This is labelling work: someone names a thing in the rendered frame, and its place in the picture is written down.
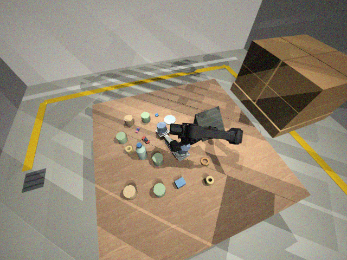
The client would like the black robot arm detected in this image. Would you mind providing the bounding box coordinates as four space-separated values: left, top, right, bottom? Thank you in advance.
169 123 243 145

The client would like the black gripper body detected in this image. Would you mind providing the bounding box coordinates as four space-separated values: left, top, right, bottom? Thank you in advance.
169 138 201 152

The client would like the light blue block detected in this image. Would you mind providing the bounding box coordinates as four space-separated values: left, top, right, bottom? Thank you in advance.
175 177 186 189

